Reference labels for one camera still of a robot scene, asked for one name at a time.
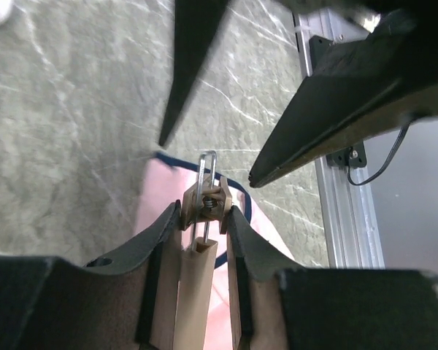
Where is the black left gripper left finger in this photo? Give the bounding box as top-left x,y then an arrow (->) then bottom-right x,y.
0,202 -> 181,349

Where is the aluminium mounting rail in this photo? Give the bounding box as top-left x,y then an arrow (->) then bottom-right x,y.
294,9 -> 385,269

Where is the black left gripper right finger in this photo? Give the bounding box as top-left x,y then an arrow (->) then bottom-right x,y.
227,207 -> 438,349

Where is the beige clip hanger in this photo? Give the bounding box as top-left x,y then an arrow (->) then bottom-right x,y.
173,152 -> 233,349

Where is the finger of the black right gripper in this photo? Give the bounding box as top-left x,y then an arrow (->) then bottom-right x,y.
249,9 -> 438,188
158,0 -> 229,147

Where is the pink underwear navy trim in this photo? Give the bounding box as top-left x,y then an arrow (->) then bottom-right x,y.
134,152 -> 293,349

